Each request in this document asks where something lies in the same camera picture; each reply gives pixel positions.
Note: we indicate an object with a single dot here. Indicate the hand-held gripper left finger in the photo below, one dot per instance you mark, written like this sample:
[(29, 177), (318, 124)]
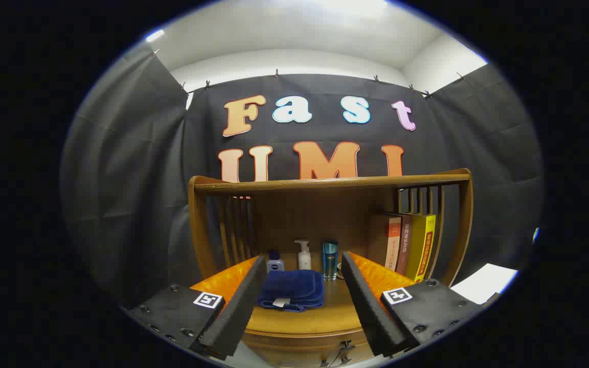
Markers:
[(238, 312)]

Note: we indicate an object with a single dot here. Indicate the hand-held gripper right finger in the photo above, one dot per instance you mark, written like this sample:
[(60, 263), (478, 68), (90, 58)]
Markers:
[(371, 312)]

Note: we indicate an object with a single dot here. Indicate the black drawer knob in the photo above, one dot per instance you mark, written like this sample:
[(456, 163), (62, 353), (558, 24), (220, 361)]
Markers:
[(345, 350)]

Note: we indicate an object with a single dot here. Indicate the wooden drawer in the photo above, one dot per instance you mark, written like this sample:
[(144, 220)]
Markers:
[(299, 347)]

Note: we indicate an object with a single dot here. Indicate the wooden countertop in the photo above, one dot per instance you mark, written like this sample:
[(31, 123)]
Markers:
[(335, 306)]

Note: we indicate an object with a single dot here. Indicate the wooden cabinet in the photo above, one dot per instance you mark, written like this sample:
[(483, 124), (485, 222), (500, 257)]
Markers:
[(325, 184)]

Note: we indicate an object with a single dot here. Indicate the folded blue towel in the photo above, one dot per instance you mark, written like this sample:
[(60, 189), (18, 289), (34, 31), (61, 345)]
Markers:
[(289, 286)]

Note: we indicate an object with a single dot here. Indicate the small blue capped bottle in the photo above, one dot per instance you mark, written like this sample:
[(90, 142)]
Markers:
[(275, 263)]

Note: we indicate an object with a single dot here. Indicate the blue glass bottle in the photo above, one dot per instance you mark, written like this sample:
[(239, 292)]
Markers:
[(330, 260)]

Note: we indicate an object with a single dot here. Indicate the beige orange book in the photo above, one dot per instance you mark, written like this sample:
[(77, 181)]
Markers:
[(391, 245)]

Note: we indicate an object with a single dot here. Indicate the brown book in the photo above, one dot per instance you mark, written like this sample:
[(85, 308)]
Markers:
[(404, 250)]

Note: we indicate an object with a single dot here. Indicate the yellow book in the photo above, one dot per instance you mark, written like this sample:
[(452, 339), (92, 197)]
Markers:
[(420, 245)]

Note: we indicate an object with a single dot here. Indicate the white pump bottle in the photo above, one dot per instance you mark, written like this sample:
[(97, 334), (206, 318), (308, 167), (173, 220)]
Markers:
[(304, 260)]

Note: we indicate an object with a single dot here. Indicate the white box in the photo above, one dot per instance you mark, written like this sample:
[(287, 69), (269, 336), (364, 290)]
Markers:
[(483, 283)]

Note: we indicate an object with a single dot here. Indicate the black backdrop cloth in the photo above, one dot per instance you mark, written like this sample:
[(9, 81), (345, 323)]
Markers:
[(136, 179)]

